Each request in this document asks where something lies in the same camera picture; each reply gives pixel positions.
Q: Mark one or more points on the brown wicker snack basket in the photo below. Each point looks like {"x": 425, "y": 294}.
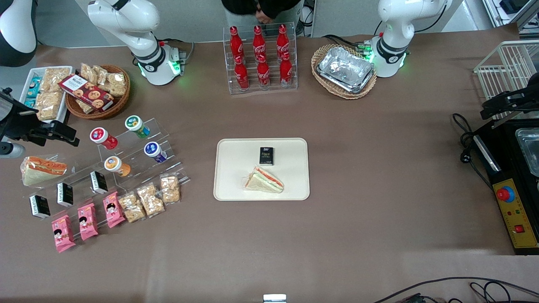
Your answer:
{"x": 120, "y": 105}

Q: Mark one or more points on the large nut crisp packet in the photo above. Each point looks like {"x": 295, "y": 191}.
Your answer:
{"x": 48, "y": 105}
{"x": 54, "y": 78}

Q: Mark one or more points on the red cookie box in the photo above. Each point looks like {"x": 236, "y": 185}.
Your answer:
{"x": 86, "y": 92}

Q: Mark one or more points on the red cap gum bottle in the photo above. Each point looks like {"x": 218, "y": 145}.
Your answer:
{"x": 102, "y": 137}

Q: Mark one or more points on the clear acrylic stepped display stand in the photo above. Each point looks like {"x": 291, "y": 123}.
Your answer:
{"x": 143, "y": 168}

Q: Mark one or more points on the stacked aluminium foil containers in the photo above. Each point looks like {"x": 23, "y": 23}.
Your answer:
{"x": 345, "y": 69}

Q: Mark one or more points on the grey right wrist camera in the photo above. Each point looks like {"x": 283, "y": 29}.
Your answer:
{"x": 12, "y": 150}

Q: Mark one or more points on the small white device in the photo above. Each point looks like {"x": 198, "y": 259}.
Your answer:
{"x": 274, "y": 298}

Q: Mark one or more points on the clear acrylic bottle rack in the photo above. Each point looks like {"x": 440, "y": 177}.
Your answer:
{"x": 261, "y": 90}

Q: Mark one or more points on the metal pan in machine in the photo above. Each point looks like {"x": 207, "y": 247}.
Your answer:
{"x": 529, "y": 147}

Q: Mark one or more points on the small black white pack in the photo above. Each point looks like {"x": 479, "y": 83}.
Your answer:
{"x": 65, "y": 194}
{"x": 99, "y": 182}
{"x": 40, "y": 206}

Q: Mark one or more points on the pink snack packet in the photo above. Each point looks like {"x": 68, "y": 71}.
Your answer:
{"x": 87, "y": 221}
{"x": 63, "y": 233}
{"x": 113, "y": 209}

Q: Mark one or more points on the cream plastic serving tray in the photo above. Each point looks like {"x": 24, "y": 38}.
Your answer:
{"x": 236, "y": 168}

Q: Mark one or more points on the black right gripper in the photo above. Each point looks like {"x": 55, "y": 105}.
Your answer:
{"x": 20, "y": 124}

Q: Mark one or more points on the orange cap gum bottle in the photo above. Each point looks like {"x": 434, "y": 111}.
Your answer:
{"x": 116, "y": 165}

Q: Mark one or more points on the black sealing machine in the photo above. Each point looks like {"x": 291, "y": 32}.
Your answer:
{"x": 501, "y": 168}

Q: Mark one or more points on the teal snack packet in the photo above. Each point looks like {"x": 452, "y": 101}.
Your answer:
{"x": 34, "y": 87}
{"x": 29, "y": 103}

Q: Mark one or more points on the white rectangular plastic tray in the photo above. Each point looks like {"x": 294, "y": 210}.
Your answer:
{"x": 29, "y": 75}

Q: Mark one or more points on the red emergency stop button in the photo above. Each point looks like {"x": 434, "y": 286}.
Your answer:
{"x": 505, "y": 194}

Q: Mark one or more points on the black tissue pack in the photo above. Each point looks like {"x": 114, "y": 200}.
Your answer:
{"x": 266, "y": 155}

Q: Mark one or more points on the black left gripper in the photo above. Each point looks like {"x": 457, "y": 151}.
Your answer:
{"x": 518, "y": 99}

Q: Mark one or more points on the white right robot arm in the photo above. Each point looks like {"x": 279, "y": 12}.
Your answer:
{"x": 143, "y": 38}

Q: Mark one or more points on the green cap gum bottle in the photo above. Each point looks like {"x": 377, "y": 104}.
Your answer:
{"x": 137, "y": 126}

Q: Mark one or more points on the light wicker basket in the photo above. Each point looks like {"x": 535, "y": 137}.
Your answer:
{"x": 322, "y": 84}

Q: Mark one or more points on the clear bag of crisps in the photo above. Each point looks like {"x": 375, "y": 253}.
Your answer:
{"x": 88, "y": 73}
{"x": 101, "y": 75}
{"x": 116, "y": 84}

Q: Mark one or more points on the clear nut crisp packet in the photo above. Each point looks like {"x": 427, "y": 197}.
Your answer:
{"x": 170, "y": 189}
{"x": 132, "y": 207}
{"x": 150, "y": 200}

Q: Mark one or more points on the person in dark clothes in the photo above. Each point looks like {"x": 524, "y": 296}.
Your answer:
{"x": 261, "y": 6}

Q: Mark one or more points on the blue cap gum bottle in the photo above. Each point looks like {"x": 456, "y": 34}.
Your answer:
{"x": 155, "y": 152}

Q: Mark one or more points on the wrapped triangle sandwich on tray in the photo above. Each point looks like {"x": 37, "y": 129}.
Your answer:
{"x": 263, "y": 181}

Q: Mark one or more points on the red cola bottle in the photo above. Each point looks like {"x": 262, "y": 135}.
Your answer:
{"x": 282, "y": 40}
{"x": 236, "y": 42}
{"x": 258, "y": 41}
{"x": 263, "y": 73}
{"x": 286, "y": 71}
{"x": 241, "y": 75}

